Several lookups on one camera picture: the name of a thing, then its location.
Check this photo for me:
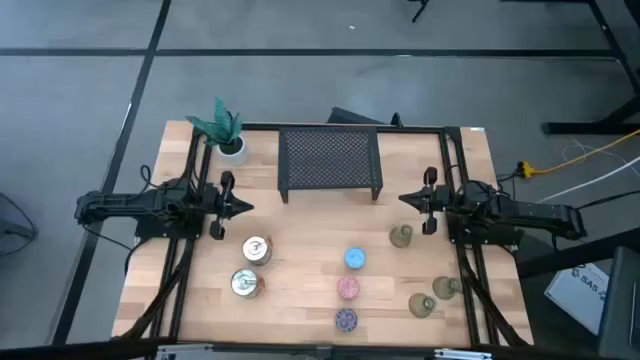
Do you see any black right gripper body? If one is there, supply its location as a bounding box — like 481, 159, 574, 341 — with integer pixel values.
422, 167, 450, 236

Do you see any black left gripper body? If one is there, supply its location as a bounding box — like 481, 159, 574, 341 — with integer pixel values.
202, 170, 237, 242

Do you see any green glass candlestick holder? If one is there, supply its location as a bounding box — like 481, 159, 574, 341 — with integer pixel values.
431, 275, 464, 301
389, 223, 415, 249
408, 292, 437, 320

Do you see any orange candle tin silver lid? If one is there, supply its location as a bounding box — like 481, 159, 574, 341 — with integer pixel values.
230, 268, 266, 300
241, 234, 274, 267

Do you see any blue patterned candle tin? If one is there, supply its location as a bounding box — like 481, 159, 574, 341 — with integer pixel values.
343, 246, 368, 271

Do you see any pink patterned candle tin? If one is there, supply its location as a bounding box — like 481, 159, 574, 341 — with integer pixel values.
336, 275, 361, 301

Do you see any dark floral candle tin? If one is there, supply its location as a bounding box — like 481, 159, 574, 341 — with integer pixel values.
334, 307, 360, 334

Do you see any green plant in white pot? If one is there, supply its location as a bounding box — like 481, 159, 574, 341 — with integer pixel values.
185, 96, 250, 167

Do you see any black mesh metal shelf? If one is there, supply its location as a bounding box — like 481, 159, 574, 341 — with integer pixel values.
277, 125, 385, 204

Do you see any black floor beam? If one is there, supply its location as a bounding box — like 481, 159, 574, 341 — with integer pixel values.
514, 227, 640, 279

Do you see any white printed cardboard box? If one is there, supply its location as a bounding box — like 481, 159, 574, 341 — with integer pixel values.
543, 262, 612, 336

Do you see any black tripod leg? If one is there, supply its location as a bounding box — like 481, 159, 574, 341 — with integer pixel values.
407, 0, 431, 24

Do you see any dark grey cabinet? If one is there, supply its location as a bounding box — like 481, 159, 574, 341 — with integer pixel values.
597, 245, 640, 360

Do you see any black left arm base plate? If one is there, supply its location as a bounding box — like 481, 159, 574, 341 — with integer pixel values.
134, 219, 204, 240

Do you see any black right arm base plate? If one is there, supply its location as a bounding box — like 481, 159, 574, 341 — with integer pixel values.
447, 222, 519, 246

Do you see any black aluminium table frame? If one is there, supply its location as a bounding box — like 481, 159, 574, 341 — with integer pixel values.
112, 121, 534, 349

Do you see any yellow extension cord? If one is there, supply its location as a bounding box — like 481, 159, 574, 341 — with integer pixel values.
517, 128, 640, 180

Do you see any black camera stand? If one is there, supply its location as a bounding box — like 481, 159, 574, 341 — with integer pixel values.
327, 106, 404, 127

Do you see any silver metal bracket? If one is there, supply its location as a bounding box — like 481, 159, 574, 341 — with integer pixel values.
433, 348, 494, 360
154, 343, 214, 360

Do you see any white floor cable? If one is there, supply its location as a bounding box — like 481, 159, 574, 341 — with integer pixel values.
537, 155, 640, 204

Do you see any black desk leg frame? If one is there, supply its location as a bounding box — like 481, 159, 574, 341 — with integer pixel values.
542, 0, 640, 135

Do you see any black floor cable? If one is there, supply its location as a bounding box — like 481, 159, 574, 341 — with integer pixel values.
574, 189, 640, 211

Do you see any black frame crossbar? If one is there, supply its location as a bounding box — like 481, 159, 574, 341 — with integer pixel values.
0, 337, 640, 360

